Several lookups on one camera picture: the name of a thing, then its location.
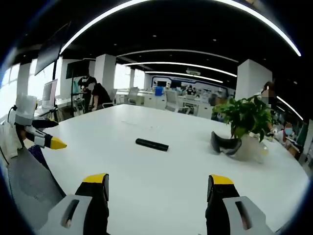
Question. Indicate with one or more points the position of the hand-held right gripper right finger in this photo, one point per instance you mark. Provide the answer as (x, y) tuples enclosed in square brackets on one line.
[(227, 210)]

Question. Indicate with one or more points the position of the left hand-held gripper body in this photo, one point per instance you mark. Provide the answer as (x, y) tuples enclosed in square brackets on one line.
[(24, 110)]

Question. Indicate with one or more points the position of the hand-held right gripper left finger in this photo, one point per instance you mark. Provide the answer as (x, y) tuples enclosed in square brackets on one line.
[(80, 210)]

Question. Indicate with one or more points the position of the black remote control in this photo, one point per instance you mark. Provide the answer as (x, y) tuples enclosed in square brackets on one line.
[(152, 144)]

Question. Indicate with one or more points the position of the white desktop monitor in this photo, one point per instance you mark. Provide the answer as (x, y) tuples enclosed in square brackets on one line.
[(49, 94)]

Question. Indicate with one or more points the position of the grey mesh chair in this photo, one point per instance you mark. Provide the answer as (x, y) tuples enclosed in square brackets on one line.
[(27, 181)]

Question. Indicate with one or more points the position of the black screen on stand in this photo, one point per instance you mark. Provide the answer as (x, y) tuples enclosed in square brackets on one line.
[(78, 69)]

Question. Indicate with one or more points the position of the black headset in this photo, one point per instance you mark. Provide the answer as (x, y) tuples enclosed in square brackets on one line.
[(223, 145)]

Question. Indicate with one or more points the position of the white office chair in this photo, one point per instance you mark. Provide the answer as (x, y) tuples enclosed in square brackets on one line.
[(133, 96), (111, 96), (173, 99)]

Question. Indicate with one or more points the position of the green potted plant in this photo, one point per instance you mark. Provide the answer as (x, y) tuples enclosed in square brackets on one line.
[(244, 117)]

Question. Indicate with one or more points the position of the blue box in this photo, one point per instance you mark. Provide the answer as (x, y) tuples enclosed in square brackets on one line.
[(159, 91)]

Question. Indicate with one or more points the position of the ceiling air conditioner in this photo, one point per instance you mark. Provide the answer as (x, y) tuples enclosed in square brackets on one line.
[(193, 71)]

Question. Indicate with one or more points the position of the long ceiling light strip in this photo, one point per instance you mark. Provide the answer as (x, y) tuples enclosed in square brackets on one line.
[(171, 6)]

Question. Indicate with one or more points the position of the black wall screen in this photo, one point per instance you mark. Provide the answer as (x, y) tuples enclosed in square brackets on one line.
[(46, 60)]

